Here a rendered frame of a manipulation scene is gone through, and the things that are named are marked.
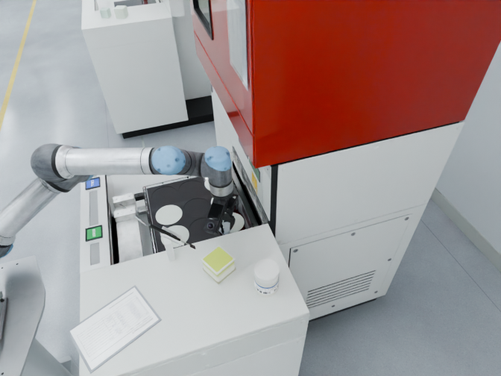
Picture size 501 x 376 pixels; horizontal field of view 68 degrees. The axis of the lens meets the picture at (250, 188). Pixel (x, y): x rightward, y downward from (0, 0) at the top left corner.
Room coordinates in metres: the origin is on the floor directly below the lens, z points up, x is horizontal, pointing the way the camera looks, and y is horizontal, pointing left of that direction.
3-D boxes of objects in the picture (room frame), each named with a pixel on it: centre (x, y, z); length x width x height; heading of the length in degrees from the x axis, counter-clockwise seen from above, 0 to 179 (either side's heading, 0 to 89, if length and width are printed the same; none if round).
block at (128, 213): (0.94, 0.48, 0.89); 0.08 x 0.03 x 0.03; 107
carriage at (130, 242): (0.87, 0.46, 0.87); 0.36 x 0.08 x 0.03; 17
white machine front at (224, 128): (1.21, 0.05, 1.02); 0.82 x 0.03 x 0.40; 17
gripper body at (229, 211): (0.85, 0.09, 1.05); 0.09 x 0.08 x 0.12; 159
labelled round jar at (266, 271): (0.57, -0.04, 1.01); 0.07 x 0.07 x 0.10
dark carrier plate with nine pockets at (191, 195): (0.96, 0.21, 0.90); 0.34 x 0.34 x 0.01; 17
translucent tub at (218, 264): (0.63, 0.10, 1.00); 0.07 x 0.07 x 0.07; 44
